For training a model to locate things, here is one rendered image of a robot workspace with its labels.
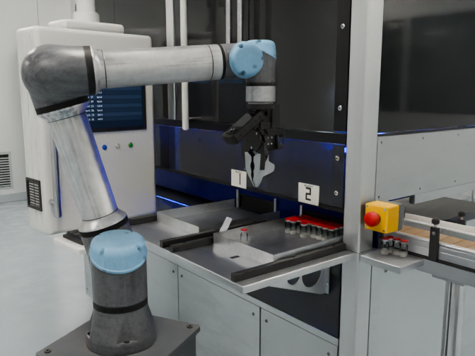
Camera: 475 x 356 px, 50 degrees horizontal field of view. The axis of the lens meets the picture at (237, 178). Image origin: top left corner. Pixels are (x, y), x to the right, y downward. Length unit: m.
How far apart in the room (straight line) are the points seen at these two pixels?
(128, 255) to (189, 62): 0.41
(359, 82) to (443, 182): 0.53
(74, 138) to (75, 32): 0.89
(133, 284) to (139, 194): 1.11
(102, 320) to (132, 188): 1.09
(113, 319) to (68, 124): 0.42
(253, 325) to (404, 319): 0.53
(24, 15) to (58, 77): 5.71
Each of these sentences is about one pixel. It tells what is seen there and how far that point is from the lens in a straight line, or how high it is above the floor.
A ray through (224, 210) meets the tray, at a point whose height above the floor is 0.88.
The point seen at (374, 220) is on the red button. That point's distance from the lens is 1.36.
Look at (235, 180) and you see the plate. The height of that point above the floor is 1.01.
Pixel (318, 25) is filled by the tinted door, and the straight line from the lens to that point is 1.53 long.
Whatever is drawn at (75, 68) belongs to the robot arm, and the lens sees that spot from 1.03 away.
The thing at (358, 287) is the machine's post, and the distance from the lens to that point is 1.50.
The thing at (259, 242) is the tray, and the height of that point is 0.88.
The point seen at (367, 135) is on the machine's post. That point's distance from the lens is 1.41.
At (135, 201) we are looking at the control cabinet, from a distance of 2.16.
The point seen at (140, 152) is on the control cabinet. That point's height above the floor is 1.07.
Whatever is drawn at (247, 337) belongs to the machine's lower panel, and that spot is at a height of 0.43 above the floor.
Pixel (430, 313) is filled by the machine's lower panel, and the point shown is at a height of 0.59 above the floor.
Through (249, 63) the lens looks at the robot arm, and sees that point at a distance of 1.09.
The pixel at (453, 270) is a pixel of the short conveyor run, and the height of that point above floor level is 0.87.
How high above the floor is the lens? 1.33
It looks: 10 degrees down
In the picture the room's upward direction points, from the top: straight up
